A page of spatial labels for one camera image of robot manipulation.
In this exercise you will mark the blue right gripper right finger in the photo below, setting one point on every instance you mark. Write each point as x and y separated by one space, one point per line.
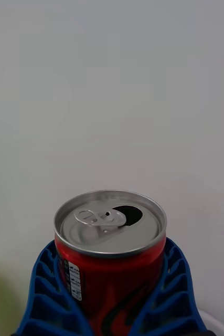
173 294

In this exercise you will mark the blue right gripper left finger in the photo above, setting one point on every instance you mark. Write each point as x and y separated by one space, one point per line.
47 296

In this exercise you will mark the red drink can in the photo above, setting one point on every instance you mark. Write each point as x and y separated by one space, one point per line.
111 252

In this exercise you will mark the grey plastic waste bin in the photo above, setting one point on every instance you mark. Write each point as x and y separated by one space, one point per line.
216 324

